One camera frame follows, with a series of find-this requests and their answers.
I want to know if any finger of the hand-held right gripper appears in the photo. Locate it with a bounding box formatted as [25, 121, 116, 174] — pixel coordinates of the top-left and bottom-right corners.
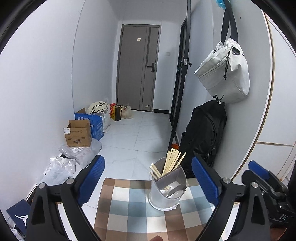
[248, 160, 281, 186]
[242, 170, 278, 200]

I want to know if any checkered tablecloth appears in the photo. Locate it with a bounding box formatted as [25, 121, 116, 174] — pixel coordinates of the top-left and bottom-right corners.
[94, 178, 234, 241]

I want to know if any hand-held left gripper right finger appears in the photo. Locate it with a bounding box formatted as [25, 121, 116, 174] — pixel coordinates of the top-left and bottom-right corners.
[191, 156, 271, 241]

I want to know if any white grey utensil holder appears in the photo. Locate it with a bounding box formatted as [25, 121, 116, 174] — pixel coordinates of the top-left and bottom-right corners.
[149, 157, 187, 211]

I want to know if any black paper bag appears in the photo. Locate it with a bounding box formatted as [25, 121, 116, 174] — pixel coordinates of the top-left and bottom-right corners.
[111, 104, 122, 121]

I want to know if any beige cloth pile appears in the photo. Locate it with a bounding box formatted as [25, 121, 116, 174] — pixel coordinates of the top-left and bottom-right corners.
[89, 101, 109, 114]

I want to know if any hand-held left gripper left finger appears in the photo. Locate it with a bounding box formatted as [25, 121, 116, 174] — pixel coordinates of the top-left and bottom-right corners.
[26, 155, 105, 241]

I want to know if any black metal door frame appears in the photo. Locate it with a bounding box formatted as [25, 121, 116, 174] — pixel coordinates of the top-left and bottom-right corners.
[169, 0, 193, 147]

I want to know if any bundle of wooden chopsticks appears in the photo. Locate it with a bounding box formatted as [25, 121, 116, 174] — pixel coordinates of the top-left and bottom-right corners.
[150, 148, 187, 191]

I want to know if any light grey shoulder bag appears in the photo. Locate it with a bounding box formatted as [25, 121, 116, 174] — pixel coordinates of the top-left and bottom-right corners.
[194, 0, 250, 104]

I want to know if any white plastic bag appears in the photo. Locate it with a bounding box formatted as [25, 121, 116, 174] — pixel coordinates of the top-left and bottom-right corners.
[99, 97, 111, 130]

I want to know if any grey door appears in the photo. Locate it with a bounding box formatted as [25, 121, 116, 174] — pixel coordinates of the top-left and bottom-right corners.
[116, 24, 162, 112]

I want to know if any brown cardboard box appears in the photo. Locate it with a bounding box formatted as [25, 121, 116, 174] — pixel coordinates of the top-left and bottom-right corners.
[65, 120, 92, 147]

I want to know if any beige plastic bag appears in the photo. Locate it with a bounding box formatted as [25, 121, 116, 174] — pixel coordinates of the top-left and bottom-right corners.
[121, 104, 134, 119]

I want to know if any blue cardboard box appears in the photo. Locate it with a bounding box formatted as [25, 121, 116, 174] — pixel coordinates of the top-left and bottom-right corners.
[74, 107, 104, 140]

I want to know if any grey plastic mailer bag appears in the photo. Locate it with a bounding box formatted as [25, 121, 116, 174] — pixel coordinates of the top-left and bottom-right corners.
[59, 139, 102, 167]

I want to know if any black backpack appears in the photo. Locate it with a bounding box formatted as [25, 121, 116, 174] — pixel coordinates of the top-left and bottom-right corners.
[179, 100, 227, 179]

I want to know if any dark blue shoebox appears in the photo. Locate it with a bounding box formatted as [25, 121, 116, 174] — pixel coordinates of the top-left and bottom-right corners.
[6, 200, 31, 234]

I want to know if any clear plastic bag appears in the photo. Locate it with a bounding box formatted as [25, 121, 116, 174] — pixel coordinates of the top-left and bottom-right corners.
[38, 156, 77, 186]

